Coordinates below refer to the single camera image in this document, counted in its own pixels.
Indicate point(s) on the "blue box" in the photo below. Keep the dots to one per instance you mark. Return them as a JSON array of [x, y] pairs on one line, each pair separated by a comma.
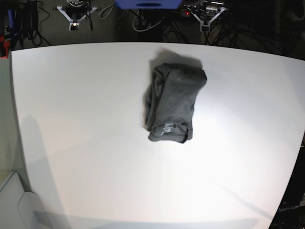
[[148, 4]]

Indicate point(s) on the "dark grey t-shirt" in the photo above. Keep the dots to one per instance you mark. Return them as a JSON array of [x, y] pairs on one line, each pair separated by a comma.
[[170, 99]]

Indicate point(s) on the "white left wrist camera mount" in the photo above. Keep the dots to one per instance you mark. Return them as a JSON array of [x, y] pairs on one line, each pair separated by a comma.
[[206, 12]]

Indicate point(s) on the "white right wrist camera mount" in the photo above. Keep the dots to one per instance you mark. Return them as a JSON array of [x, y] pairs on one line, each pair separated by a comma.
[[76, 14]]

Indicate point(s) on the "grey chair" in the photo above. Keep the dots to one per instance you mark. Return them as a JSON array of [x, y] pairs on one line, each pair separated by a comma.
[[20, 209]]

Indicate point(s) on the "black equipment with cables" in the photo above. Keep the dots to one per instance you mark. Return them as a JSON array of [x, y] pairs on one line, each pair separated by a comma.
[[21, 20]]

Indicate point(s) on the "black power strip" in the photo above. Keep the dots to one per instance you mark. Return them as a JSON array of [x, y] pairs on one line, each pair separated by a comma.
[[181, 14]]

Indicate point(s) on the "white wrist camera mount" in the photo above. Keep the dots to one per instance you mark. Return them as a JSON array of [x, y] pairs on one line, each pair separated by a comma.
[[206, 12], [76, 14]]

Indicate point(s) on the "red clamp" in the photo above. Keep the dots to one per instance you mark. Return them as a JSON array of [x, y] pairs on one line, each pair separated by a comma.
[[4, 47]]

